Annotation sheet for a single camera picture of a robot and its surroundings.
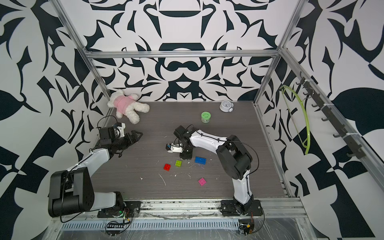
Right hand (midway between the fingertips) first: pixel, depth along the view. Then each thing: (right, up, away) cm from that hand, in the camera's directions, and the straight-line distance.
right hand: (184, 151), depth 92 cm
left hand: (-29, +10, -1) cm, 30 cm away
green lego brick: (-3, -6, -4) cm, 8 cm away
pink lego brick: (+10, -14, -10) cm, 20 cm away
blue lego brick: (+10, -5, -2) cm, 11 cm away
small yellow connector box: (+31, -30, -21) cm, 48 cm away
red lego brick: (-9, -8, -5) cm, 13 cm away
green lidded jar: (+14, +21, +14) cm, 29 cm away
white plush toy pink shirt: (-41, +29, +13) cm, 52 cm away
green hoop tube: (+56, +6, -24) cm, 61 cm away
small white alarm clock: (+31, +29, +23) cm, 48 cm away
